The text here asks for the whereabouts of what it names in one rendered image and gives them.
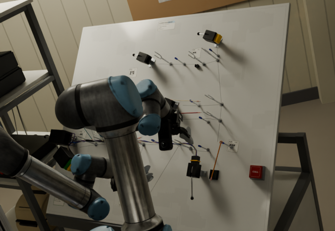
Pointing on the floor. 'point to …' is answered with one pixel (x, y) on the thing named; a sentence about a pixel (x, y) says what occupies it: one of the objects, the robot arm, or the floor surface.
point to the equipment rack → (34, 77)
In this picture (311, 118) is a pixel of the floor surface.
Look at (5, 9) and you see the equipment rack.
